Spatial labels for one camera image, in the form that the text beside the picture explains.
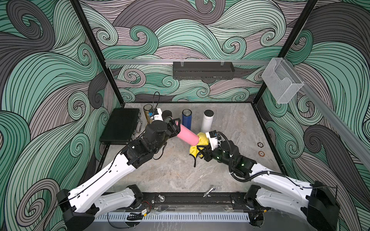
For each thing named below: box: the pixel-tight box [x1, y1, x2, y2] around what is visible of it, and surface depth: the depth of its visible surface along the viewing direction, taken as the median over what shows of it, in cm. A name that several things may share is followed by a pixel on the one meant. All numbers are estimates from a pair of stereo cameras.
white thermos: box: [200, 109, 215, 133], surface depth 88 cm
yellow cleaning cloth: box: [189, 131, 211, 167], surface depth 74 cm
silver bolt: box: [202, 186, 216, 198], surface depth 77 cm
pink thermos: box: [175, 120, 200, 146], surface depth 72 cm
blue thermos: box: [182, 108, 193, 130], surface depth 88 cm
